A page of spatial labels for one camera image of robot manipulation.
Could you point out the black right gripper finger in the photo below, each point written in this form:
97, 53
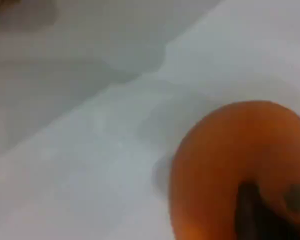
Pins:
252, 217

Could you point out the orange fruit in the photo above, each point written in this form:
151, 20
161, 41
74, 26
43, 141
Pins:
215, 155

